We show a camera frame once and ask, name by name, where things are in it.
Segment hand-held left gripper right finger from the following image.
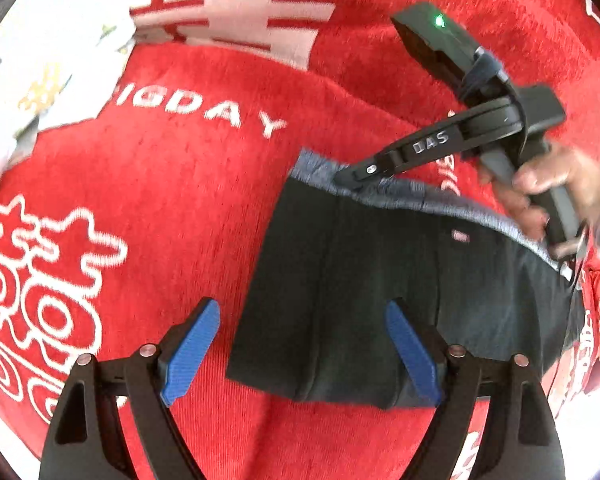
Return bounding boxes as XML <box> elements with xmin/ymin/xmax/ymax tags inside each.
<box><xmin>386</xmin><ymin>299</ymin><xmax>566</xmax><ymax>480</ymax></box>

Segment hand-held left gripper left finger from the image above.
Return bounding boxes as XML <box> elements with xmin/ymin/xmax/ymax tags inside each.
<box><xmin>39</xmin><ymin>297</ymin><xmax>221</xmax><ymax>480</ymax></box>

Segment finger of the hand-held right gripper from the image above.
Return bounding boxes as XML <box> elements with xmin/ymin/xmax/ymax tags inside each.
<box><xmin>332</xmin><ymin>120</ymin><xmax>464</xmax><ymax>190</ymax></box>

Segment black pants with grey waistband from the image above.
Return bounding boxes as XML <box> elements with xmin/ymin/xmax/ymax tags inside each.
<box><xmin>225</xmin><ymin>147</ymin><xmax>588</xmax><ymax>411</ymax></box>

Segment person's right hand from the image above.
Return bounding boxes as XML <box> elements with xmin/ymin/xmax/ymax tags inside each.
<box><xmin>480</xmin><ymin>140</ymin><xmax>600</xmax><ymax>239</ymax></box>

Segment red printed sofa cover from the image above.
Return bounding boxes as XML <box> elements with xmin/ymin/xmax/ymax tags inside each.
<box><xmin>0</xmin><ymin>0</ymin><xmax>600</xmax><ymax>480</ymax></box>

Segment red white striped cushion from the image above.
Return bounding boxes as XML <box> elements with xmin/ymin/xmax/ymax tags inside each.
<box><xmin>92</xmin><ymin>0</ymin><xmax>353</xmax><ymax>71</ymax></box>

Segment white floral cloth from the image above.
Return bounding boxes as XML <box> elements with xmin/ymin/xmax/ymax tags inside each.
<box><xmin>0</xmin><ymin>0</ymin><xmax>141</xmax><ymax>196</ymax></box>

